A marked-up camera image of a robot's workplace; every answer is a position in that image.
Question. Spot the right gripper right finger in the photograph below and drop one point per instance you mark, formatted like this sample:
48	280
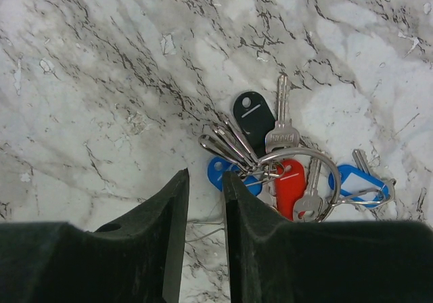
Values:
272	259

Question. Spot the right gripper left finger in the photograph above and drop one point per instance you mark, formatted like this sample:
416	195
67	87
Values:
137	257

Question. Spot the keyring with key bunch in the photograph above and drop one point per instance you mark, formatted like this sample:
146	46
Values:
264	148

